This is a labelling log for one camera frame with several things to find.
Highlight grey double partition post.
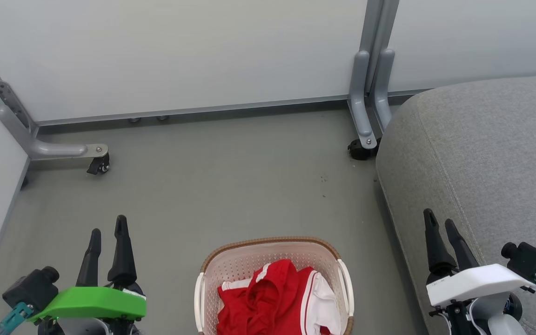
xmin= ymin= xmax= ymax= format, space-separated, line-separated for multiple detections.
xmin=348 ymin=0 xmax=401 ymax=150

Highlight cream perforated laundry basket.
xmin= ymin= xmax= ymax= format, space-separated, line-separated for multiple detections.
xmin=194 ymin=236 xmax=355 ymax=335

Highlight grey partition base rail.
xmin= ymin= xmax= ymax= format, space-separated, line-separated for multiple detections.
xmin=34 ymin=88 xmax=436 ymax=127

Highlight grey angled partition foot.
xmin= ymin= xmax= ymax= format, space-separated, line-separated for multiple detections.
xmin=0 ymin=33 xmax=109 ymax=162

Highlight black caster wheel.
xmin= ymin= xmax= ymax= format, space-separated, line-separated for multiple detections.
xmin=86 ymin=154 xmax=111 ymax=176
xmin=347 ymin=138 xmax=382 ymax=161

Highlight teal left camera connector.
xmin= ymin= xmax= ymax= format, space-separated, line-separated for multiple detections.
xmin=0 ymin=302 xmax=34 ymax=335

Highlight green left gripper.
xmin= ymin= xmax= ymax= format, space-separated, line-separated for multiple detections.
xmin=30 ymin=215 xmax=147 ymax=323

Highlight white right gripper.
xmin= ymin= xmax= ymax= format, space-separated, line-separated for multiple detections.
xmin=423 ymin=208 xmax=536 ymax=308

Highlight red and white garment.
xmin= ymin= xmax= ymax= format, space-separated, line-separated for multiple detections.
xmin=216 ymin=259 xmax=342 ymax=335

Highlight grey fabric sofa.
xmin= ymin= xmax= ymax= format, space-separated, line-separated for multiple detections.
xmin=375 ymin=74 xmax=536 ymax=335

